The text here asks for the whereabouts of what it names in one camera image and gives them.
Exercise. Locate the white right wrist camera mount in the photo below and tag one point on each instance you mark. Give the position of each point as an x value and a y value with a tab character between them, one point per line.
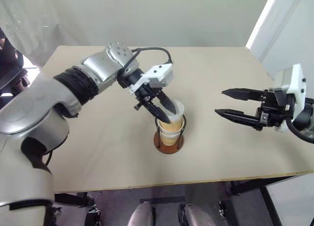
294	81

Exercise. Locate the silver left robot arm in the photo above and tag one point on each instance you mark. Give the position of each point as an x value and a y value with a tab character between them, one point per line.
98	69

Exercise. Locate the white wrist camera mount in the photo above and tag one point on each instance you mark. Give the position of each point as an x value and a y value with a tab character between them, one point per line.
159	72
294	81

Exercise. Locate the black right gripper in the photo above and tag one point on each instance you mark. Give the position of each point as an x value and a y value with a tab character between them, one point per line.
272	113

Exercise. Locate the orange white paper cup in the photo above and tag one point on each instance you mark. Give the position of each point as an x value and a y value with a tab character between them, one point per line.
170	140
171	126
171	133

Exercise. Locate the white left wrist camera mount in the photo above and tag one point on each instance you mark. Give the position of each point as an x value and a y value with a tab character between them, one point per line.
159	72

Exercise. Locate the grey rounded shape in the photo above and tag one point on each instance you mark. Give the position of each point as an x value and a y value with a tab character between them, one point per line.
142	215
198	216

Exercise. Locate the black office chair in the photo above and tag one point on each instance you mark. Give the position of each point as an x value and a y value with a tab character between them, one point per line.
9	76

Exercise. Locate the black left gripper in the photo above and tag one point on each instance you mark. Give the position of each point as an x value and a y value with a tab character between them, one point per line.
147	96

